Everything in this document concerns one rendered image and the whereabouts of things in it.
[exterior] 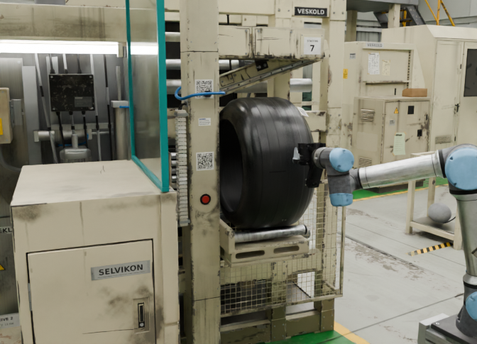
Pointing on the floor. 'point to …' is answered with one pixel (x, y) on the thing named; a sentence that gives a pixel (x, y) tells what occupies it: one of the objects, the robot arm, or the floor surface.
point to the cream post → (209, 328)
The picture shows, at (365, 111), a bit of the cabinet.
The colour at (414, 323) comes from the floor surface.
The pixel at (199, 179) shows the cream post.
